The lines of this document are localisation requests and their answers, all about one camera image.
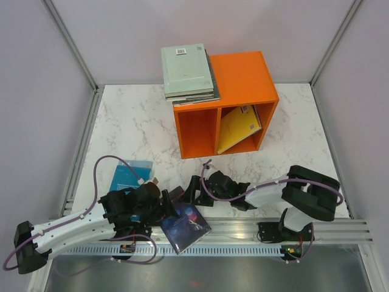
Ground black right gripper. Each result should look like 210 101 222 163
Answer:
178 175 232 206

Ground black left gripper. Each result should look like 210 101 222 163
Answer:
134 189 179 228

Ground dark galaxy cover book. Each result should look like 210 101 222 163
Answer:
160 203 212 255

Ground teal ocean cover book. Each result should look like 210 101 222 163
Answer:
109 159 154 223

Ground yellow book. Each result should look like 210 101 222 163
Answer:
217 105 262 155

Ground Alice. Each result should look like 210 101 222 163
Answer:
172 51 221 106

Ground black cover book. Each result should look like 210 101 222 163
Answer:
164 50 218 103

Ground grey-green book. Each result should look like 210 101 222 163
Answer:
160 44 214 96

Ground dark blue book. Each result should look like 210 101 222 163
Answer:
252 105 262 131

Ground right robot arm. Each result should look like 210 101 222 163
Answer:
177 162 344 243

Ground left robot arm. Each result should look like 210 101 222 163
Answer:
13 182 178 274

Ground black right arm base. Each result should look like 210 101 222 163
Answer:
256 222 284 244

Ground orange wooden shelf box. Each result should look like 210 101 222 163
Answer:
173 51 279 159

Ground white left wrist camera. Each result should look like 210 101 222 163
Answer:
137 178 159 186

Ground white slotted cable duct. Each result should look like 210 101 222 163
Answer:
64 242 284 257

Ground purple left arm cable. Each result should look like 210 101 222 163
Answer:
2 155 146 272

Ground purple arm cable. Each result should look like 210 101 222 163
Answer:
201 159 344 207
2 155 146 272

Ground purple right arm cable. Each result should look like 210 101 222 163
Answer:
201 159 344 207

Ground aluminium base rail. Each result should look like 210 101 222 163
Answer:
27 216 377 292

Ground left aluminium frame post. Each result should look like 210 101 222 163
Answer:
41 0 98 92

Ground aluminium frame post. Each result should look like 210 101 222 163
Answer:
309 0 365 88
41 0 98 92

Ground right aluminium frame post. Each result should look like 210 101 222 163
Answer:
309 0 365 88

